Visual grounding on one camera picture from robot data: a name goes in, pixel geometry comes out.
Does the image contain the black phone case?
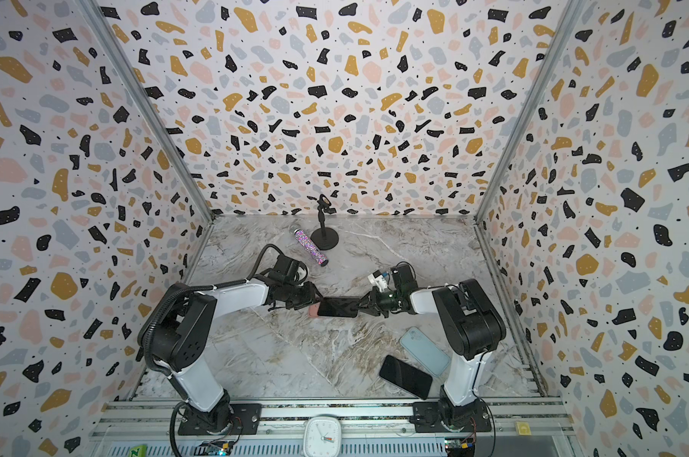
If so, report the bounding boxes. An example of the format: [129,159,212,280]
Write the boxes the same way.
[317,297,360,318]

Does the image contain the pink phone case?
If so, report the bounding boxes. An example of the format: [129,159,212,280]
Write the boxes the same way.
[308,304,320,318]

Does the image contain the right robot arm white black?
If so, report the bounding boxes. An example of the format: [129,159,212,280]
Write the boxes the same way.
[358,262,506,414]

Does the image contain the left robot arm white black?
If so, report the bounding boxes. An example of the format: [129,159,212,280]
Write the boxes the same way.
[138,257,323,414]

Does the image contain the light blue phone case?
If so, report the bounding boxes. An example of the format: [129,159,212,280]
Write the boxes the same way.
[400,328,450,377]

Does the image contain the black phone stand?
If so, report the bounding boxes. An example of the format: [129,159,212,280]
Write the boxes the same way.
[310,194,340,251]

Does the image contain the black phone near front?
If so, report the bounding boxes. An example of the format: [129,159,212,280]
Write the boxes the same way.
[379,355,433,400]

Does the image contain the purple glitter tube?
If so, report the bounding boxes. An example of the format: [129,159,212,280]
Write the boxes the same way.
[290,226,328,267]

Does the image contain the white square clock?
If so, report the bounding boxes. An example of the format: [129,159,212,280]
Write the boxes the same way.
[302,416,342,457]

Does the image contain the right circuit board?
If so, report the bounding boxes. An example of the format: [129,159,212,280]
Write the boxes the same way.
[444,437,476,457]

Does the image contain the circuit board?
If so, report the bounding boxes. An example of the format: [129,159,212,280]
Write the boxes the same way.
[444,437,476,457]
[196,440,234,456]

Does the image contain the left circuit board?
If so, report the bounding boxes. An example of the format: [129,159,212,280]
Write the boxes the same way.
[196,440,234,456]

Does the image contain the yellow sticker tag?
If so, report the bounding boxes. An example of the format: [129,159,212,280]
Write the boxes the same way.
[515,421,532,436]

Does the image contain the green label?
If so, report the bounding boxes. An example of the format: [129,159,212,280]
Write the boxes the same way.
[127,445,148,457]

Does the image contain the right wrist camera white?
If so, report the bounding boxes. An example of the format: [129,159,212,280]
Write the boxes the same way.
[367,270,389,291]

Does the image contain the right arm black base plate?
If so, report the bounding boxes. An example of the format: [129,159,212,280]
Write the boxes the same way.
[409,399,492,433]

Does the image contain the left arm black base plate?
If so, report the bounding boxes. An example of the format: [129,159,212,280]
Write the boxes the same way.
[178,403,262,436]

